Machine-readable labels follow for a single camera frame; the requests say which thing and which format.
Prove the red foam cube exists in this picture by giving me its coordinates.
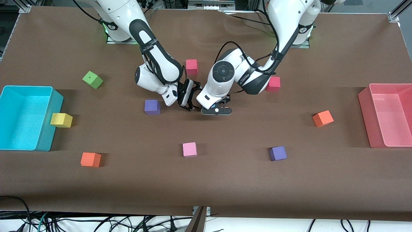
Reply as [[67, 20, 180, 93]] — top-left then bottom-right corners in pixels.
[[267, 76, 281, 92], [186, 59, 198, 75]]

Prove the purple foam cube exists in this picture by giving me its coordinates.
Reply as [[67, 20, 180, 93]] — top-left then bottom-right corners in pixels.
[[269, 146, 287, 162], [144, 99, 161, 115]]

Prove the pink foam cube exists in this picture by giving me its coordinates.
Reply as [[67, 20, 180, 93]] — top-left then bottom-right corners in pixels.
[[183, 142, 198, 158]]

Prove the brown table cover mat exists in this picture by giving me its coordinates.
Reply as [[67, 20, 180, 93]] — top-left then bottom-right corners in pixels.
[[0, 6, 412, 223]]

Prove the grey electronics box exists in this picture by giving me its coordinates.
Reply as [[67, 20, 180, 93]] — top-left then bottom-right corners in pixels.
[[188, 0, 236, 10]]

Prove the orange foam cube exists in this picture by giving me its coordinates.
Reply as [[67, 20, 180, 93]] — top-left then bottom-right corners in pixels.
[[80, 152, 102, 168], [312, 110, 334, 128]]

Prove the green foam cube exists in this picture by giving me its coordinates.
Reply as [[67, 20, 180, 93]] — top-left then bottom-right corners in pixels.
[[82, 71, 104, 90]]

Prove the grey metal bar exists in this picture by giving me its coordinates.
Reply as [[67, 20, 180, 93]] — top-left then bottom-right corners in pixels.
[[185, 206, 207, 232]]

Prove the yellow foam cube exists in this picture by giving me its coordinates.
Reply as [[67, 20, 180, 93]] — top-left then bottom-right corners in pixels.
[[50, 113, 73, 128]]

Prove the pink plastic bin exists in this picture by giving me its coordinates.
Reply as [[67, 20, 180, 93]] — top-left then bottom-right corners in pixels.
[[358, 83, 412, 149]]

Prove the cyan plastic bin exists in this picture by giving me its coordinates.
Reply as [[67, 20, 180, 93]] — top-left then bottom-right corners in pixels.
[[0, 85, 64, 152]]

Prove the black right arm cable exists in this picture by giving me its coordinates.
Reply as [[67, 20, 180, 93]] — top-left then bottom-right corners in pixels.
[[72, 0, 188, 85]]

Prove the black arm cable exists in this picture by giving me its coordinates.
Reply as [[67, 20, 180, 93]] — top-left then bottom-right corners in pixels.
[[214, 0, 280, 73], [72, 0, 188, 85]]

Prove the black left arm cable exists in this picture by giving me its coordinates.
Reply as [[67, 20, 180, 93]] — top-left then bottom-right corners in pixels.
[[214, 0, 280, 73]]

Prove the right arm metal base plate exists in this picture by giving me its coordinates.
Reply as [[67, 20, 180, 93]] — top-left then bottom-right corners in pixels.
[[106, 32, 137, 45]]

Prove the teal floor cable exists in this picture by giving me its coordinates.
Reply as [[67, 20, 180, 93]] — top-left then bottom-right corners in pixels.
[[37, 212, 49, 232]]

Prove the black looped floor cable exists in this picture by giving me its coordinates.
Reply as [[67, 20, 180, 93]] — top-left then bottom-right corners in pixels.
[[0, 195, 32, 232]]

